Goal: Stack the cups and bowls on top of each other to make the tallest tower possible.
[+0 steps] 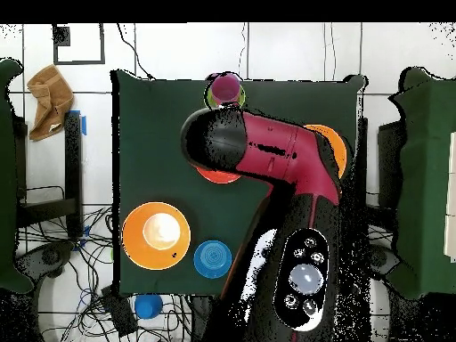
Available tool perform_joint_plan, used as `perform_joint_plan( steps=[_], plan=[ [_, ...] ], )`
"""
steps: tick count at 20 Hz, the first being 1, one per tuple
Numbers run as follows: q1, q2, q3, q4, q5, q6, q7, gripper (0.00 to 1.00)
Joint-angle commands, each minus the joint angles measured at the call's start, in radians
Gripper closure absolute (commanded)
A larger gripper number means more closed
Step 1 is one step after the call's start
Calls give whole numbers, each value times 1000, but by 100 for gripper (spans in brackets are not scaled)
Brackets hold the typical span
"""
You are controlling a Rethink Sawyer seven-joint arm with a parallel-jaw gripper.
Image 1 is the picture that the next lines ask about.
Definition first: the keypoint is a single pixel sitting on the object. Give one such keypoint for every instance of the red plastic bowl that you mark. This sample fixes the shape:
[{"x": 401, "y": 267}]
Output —
[{"x": 217, "y": 176}]

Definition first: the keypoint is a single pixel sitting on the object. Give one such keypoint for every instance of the green plastic bowl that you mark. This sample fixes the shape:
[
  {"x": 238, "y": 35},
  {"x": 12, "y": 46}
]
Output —
[{"x": 210, "y": 101}]

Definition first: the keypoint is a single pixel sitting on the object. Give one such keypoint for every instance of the purple plastic cup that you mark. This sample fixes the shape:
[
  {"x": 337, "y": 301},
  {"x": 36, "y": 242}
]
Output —
[{"x": 224, "y": 87}]

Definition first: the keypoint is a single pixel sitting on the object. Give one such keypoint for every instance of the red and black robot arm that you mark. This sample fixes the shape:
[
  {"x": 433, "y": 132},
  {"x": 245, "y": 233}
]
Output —
[{"x": 285, "y": 156}]

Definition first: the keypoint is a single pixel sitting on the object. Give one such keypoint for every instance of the blue plastic bowl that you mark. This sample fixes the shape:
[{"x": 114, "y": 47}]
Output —
[{"x": 212, "y": 259}]

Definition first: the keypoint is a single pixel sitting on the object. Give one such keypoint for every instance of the dark green table cloth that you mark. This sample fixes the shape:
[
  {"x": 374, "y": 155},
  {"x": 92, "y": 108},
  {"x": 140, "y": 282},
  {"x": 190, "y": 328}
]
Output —
[{"x": 149, "y": 142}]

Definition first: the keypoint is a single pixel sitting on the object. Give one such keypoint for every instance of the large orange plastic bowl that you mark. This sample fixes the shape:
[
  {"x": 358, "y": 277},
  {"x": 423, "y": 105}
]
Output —
[
  {"x": 156, "y": 256},
  {"x": 338, "y": 149}
]

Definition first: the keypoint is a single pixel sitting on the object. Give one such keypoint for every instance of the blue plastic cup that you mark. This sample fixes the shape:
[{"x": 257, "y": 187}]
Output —
[{"x": 148, "y": 306}]

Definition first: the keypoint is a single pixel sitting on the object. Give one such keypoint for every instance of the black power strip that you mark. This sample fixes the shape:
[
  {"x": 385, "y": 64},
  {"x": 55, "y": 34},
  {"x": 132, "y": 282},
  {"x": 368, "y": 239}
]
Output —
[{"x": 119, "y": 315}]

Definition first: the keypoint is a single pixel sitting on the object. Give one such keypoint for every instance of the black office chair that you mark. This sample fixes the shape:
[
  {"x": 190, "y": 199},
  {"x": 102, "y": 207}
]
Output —
[
  {"x": 383, "y": 258},
  {"x": 46, "y": 260}
]

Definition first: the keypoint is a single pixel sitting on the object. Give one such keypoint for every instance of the tan boot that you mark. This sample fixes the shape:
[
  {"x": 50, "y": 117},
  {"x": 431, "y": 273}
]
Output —
[{"x": 50, "y": 99}]

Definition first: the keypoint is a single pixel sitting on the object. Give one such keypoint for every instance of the green cloth covered table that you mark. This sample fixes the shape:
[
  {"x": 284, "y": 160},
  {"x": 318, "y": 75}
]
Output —
[
  {"x": 7, "y": 249},
  {"x": 427, "y": 178}
]

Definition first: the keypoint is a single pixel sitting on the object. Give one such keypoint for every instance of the black metal post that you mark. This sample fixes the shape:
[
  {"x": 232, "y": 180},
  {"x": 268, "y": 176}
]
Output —
[{"x": 362, "y": 149}]

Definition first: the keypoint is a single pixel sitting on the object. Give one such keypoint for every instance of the black metal frame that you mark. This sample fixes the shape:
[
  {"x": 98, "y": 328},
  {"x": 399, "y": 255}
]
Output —
[{"x": 73, "y": 171}]

